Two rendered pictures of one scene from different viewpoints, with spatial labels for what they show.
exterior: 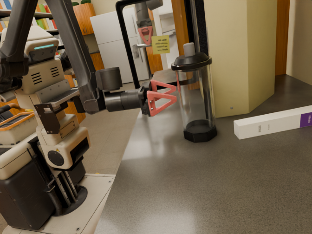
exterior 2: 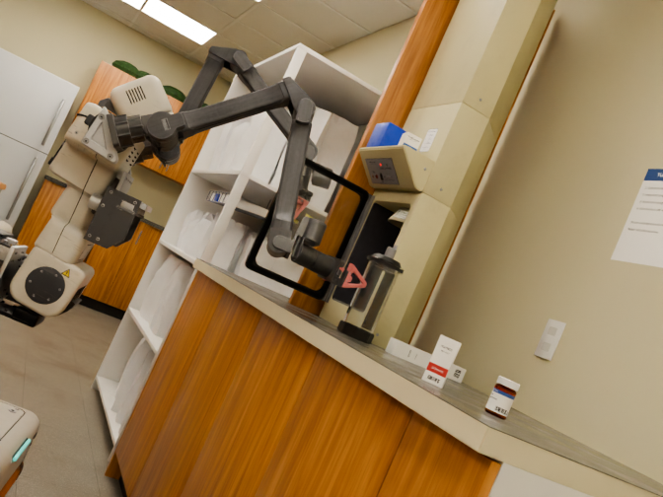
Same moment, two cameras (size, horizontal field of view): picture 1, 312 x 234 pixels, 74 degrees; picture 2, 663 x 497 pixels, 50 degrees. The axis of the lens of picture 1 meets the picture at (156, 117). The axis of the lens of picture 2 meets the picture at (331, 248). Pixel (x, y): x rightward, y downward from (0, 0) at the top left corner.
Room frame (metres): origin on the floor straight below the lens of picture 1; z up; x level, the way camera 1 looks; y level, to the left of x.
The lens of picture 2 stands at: (-1.03, 1.05, 1.02)
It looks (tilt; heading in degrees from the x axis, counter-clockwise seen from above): 4 degrees up; 328
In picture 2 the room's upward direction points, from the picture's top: 24 degrees clockwise
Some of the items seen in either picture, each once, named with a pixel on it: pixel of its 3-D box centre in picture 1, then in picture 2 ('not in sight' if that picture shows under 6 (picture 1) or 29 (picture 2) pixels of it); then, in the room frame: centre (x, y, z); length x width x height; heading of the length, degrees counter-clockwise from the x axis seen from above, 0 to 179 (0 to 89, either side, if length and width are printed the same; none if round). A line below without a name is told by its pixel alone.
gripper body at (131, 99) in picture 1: (136, 98); (323, 264); (0.58, 0.05, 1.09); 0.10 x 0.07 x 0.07; 171
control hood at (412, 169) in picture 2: not in sight; (389, 168); (0.81, -0.17, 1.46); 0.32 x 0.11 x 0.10; 171
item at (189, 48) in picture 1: (190, 56); (388, 258); (0.55, -0.12, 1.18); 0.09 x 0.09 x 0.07
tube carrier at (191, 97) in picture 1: (195, 98); (370, 297); (0.55, -0.12, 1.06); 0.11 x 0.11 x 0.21
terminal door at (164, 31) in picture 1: (159, 44); (309, 228); (0.96, -0.08, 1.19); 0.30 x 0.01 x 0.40; 85
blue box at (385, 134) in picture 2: not in sight; (390, 142); (0.88, -0.18, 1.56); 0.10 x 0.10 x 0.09; 81
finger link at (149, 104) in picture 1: (159, 99); (349, 277); (0.54, -0.02, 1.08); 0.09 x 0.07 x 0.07; 81
